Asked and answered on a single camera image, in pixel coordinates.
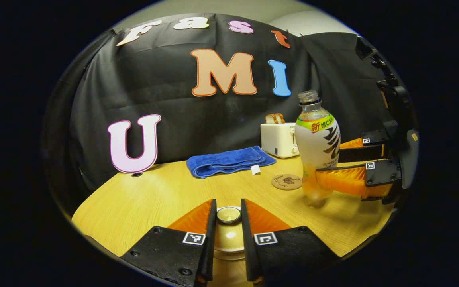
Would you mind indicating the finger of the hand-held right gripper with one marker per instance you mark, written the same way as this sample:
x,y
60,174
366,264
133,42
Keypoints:
x,y
361,153
383,175

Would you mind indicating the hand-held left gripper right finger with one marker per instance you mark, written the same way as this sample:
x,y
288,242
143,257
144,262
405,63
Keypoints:
x,y
247,247

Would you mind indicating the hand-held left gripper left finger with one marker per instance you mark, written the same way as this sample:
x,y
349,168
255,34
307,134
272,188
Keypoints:
x,y
209,247

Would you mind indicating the golden teacup lid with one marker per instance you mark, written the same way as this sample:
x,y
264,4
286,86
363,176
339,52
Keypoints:
x,y
229,235

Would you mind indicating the water bottle with white label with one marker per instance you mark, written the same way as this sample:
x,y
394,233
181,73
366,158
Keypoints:
x,y
317,135

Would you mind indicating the round brown coaster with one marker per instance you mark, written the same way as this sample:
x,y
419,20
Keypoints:
x,y
285,182

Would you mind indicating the white toaster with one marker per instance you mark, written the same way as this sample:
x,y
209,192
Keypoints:
x,y
277,139

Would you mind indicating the bread slice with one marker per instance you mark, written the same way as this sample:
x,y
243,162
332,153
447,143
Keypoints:
x,y
280,118
270,118

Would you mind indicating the blue towel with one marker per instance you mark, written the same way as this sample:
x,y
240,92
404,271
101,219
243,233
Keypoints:
x,y
229,159

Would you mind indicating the black backdrop cloth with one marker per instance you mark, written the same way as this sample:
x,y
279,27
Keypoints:
x,y
173,107

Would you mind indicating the black backdrop clip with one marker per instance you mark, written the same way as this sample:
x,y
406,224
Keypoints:
x,y
114,30

